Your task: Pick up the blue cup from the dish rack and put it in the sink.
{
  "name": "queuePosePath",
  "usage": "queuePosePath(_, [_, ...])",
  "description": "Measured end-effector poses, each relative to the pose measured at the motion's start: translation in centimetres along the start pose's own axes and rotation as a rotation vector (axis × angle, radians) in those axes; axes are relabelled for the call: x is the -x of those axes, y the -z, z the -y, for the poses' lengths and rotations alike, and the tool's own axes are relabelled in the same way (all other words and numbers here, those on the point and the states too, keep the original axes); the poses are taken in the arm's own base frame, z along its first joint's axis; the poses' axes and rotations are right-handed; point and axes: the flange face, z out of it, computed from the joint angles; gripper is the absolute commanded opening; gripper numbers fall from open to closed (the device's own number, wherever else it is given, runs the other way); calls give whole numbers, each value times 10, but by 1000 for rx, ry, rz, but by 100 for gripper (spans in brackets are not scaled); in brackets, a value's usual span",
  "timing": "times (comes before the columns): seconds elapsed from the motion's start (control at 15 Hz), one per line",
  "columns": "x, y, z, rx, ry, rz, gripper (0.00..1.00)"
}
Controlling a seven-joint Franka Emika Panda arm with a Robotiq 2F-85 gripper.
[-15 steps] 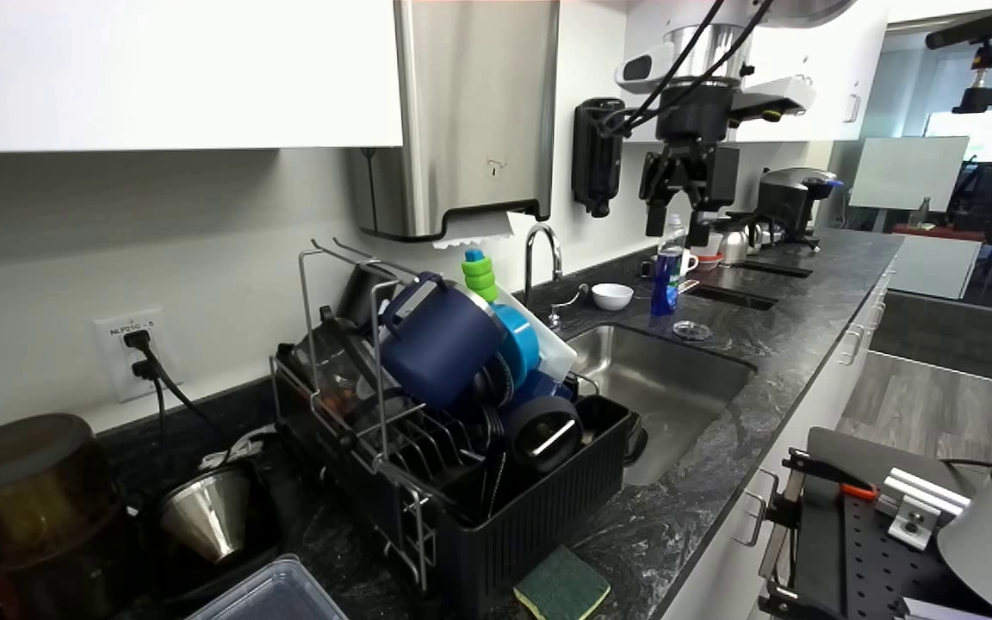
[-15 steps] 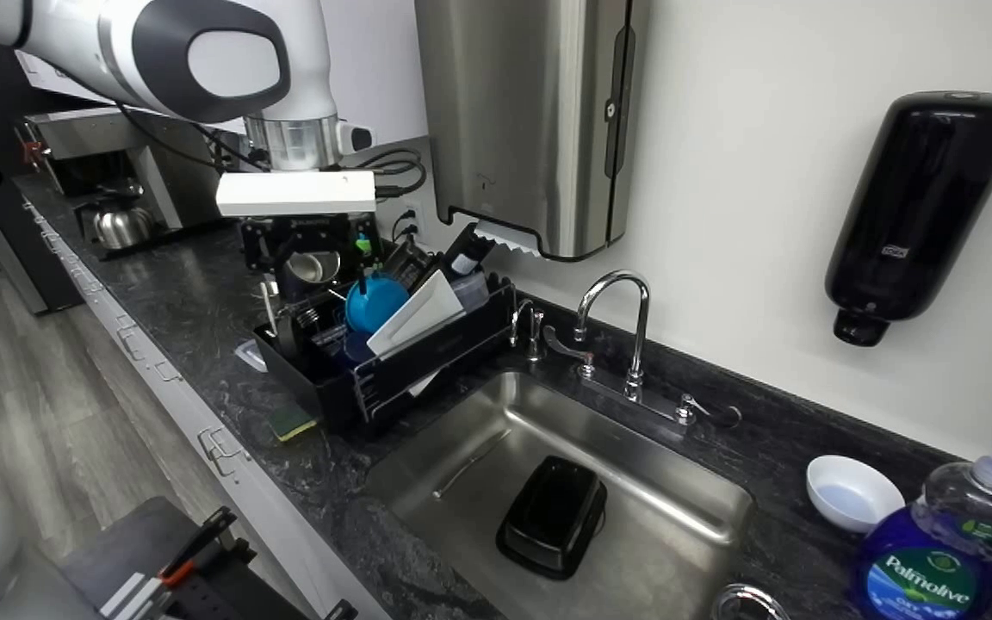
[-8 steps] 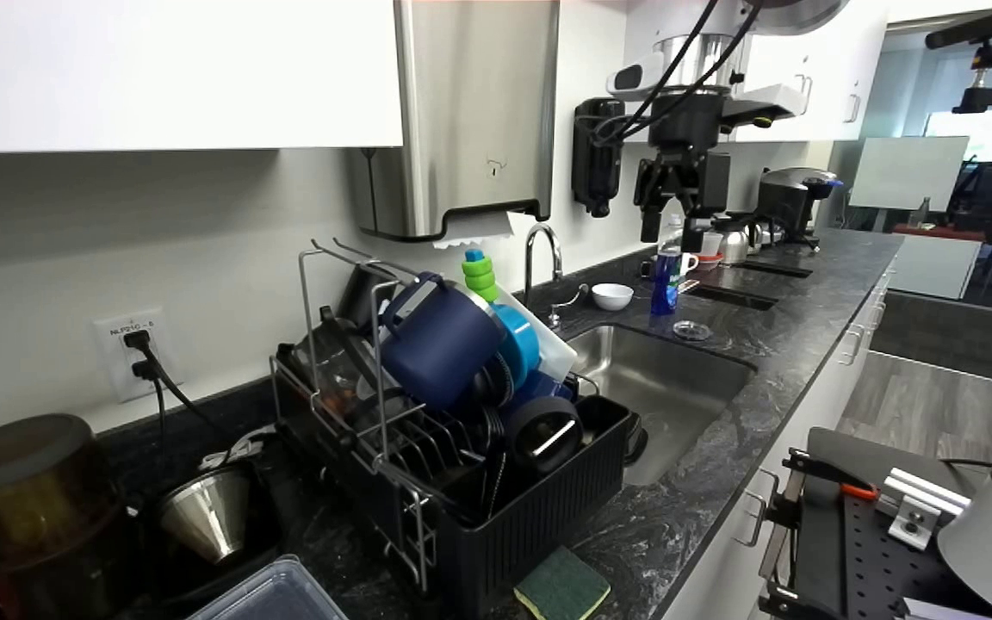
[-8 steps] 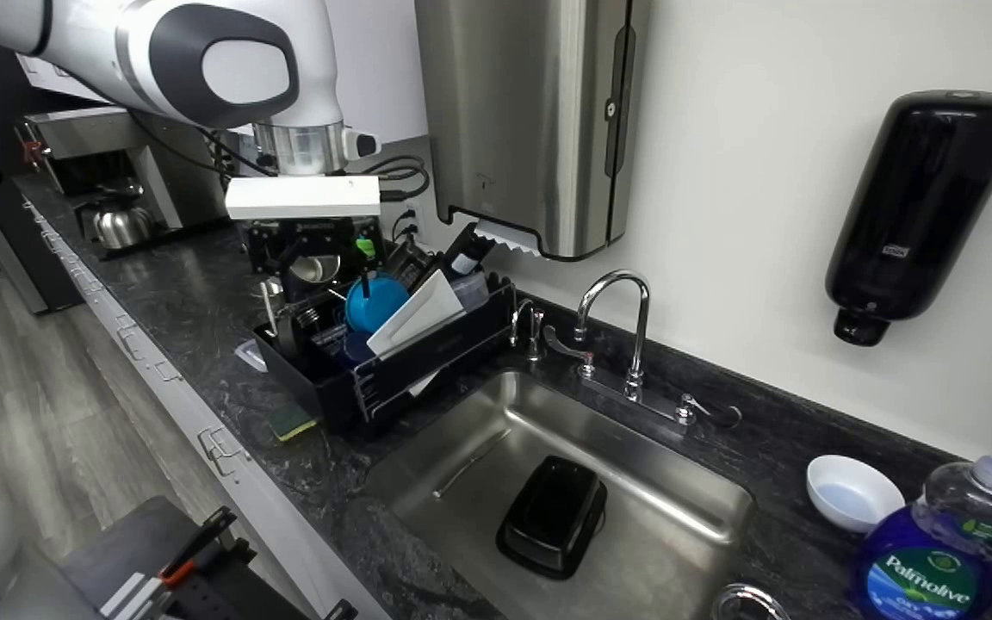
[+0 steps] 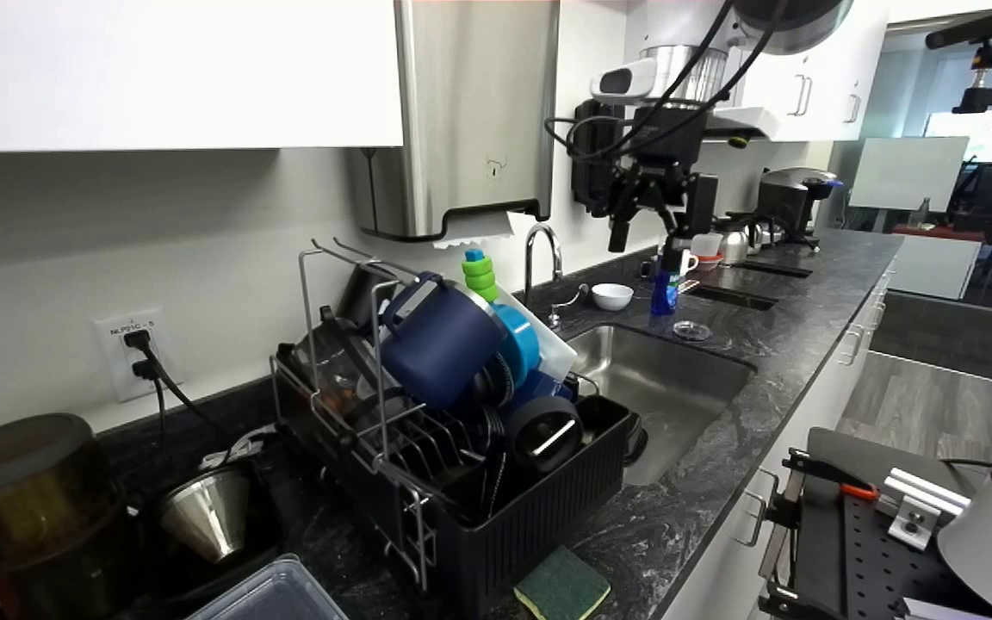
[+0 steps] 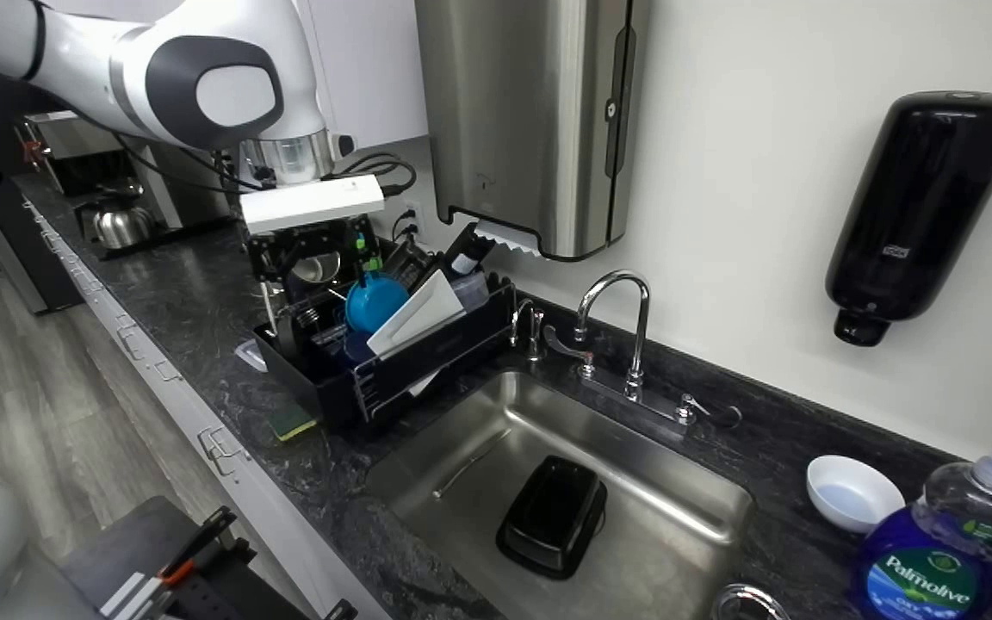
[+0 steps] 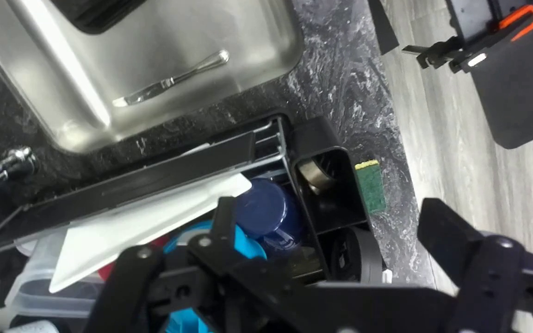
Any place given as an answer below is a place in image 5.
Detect black wall soap dispenser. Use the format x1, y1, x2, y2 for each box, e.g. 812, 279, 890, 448
570, 95, 626, 219

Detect stainless steel sink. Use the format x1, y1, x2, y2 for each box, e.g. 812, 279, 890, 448
561, 325, 763, 492

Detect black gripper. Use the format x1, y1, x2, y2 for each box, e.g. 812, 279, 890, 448
608, 103, 717, 268

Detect black mug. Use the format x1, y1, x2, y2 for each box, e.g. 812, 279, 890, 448
503, 392, 582, 474

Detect black counter mat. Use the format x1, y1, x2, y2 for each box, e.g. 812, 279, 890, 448
687, 283, 782, 312

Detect clear glass cup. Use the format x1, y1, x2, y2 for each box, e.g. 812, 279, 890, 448
303, 332, 386, 422

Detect black power plug with cord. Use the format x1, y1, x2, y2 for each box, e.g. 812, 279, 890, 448
122, 328, 284, 460

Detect aluminium bracket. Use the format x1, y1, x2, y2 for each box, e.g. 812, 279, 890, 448
879, 460, 975, 553

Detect dark robot base table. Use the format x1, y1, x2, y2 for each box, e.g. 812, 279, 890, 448
800, 422, 992, 620

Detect green and yellow sponge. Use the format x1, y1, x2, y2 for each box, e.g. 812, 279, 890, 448
509, 545, 612, 620

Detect black camera boom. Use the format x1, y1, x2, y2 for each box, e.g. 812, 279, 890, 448
924, 0, 992, 116

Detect white board panel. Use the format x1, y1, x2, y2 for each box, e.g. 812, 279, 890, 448
846, 133, 973, 217

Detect stainless paper towel dispenser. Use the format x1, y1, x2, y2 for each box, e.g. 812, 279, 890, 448
360, 0, 558, 243

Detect white upper cabinet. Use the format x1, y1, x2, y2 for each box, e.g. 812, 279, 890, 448
0, 0, 407, 155

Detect dark blue steel-lined cup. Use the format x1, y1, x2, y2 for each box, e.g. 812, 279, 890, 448
375, 273, 526, 419

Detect green capped bottle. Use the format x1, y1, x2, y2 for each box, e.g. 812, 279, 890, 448
459, 243, 508, 306

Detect white mug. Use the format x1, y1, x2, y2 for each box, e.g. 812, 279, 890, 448
687, 231, 732, 279

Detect white lower cabinets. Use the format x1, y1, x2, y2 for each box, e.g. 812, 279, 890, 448
660, 268, 907, 620

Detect white cabinet with handles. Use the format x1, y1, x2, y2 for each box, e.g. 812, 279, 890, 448
735, 0, 902, 149

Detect clear plastic container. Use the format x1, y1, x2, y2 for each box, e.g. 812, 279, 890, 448
183, 550, 352, 620

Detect steel cone funnel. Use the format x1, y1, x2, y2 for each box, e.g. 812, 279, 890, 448
154, 460, 259, 566

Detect bronze pot with lid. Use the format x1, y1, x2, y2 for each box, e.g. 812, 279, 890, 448
0, 408, 139, 620

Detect small white bowl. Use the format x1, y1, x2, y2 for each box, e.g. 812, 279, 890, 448
589, 279, 636, 312

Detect chrome sink faucet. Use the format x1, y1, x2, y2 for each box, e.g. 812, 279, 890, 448
518, 219, 595, 336

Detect white wall outlet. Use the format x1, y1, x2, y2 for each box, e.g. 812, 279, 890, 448
92, 302, 170, 403

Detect black dish rack with wire frame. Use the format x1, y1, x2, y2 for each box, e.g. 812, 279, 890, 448
268, 235, 643, 617

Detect black domed coffee machine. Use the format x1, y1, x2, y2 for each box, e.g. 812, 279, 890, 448
750, 166, 840, 252

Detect blue dish soap bottle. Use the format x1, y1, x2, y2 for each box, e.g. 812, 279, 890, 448
647, 252, 682, 320

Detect red handled hand tool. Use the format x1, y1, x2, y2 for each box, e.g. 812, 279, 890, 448
778, 448, 884, 511

